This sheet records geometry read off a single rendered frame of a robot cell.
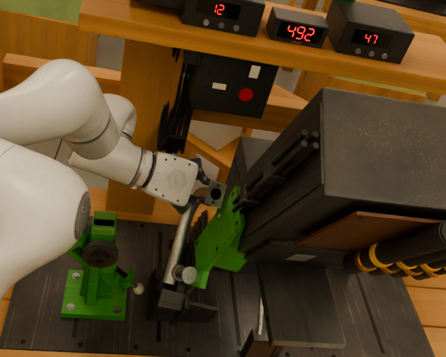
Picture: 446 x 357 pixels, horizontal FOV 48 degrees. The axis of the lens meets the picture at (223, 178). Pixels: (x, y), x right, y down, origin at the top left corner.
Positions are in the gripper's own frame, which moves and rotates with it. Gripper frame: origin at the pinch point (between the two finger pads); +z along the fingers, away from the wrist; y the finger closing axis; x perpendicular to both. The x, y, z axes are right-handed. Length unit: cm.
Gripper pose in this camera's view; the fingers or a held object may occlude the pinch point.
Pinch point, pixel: (209, 192)
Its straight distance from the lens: 114.5
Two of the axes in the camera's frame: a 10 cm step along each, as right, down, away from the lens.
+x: -4.3, -0.3, 9.0
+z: 8.5, 3.2, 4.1
